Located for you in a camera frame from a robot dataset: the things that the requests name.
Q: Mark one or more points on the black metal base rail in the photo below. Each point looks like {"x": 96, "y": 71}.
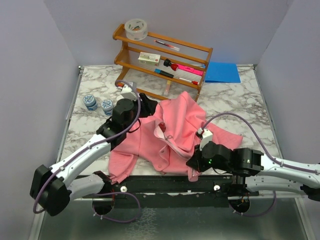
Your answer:
{"x": 154, "y": 191}

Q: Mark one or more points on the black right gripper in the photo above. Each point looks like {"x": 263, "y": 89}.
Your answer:
{"x": 195, "y": 161}

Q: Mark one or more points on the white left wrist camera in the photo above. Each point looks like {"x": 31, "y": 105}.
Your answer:
{"x": 128, "y": 91}

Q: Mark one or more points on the white red pen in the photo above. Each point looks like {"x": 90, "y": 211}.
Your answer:
{"x": 187, "y": 80}

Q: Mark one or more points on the wooden three-tier shelf rack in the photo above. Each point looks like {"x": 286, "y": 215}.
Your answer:
{"x": 153, "y": 84}

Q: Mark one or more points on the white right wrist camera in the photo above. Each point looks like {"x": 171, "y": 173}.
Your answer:
{"x": 205, "y": 137}

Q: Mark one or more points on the clear tape roll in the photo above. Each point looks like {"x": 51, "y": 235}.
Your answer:
{"x": 136, "y": 29}

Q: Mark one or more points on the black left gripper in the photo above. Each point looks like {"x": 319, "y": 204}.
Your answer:
{"x": 148, "y": 106}

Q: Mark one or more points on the pink highlighter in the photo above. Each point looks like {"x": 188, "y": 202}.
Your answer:
{"x": 190, "y": 70}

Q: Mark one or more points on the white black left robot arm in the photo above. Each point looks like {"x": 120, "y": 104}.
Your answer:
{"x": 54, "y": 187}

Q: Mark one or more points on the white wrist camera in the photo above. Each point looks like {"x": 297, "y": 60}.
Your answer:
{"x": 128, "y": 91}
{"x": 205, "y": 137}

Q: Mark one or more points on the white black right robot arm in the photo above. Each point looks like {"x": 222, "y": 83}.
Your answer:
{"x": 258, "y": 171}

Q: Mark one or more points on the blue folder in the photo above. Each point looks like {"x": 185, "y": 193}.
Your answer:
{"x": 220, "y": 72}

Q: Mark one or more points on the yellow pink glue stick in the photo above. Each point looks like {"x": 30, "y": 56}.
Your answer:
{"x": 167, "y": 88}

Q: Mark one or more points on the blue white paint jar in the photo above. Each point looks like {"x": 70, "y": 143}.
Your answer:
{"x": 90, "y": 102}
{"x": 107, "y": 106}

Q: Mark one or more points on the white staples box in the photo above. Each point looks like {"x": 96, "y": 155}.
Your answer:
{"x": 149, "y": 58}

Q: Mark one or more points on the pink zip jacket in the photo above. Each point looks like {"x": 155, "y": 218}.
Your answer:
{"x": 180, "y": 117}

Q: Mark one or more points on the red clear pen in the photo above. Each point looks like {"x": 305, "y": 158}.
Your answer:
{"x": 167, "y": 45}

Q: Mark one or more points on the blue black marker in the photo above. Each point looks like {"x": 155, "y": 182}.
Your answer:
{"x": 163, "y": 73}

